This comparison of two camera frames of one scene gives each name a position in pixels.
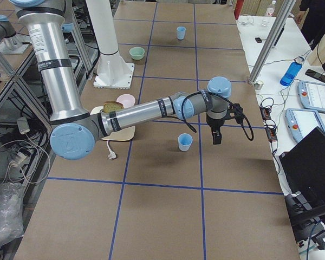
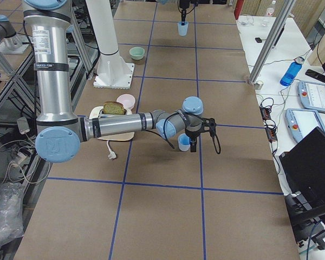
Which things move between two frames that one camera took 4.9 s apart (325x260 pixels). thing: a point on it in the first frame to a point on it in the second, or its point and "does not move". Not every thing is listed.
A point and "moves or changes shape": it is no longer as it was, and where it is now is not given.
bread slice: (109, 106) does not move
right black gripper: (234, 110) to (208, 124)
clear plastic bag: (5, 213) does not move
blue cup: (181, 31) moves or changes shape
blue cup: (184, 141) does not move
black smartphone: (316, 75) does not move
